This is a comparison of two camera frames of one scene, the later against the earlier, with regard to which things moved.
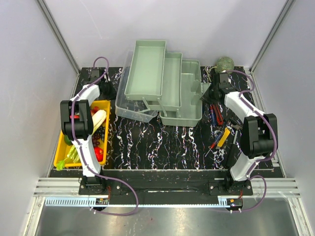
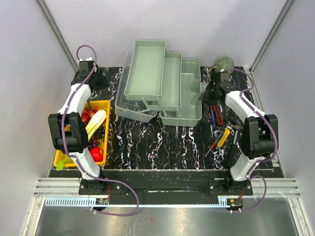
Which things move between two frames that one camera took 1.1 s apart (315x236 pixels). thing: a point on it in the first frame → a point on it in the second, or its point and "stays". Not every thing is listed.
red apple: (99, 152) stays
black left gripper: (112, 95) → (105, 83)
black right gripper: (205, 98) stays
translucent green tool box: (154, 82) stays
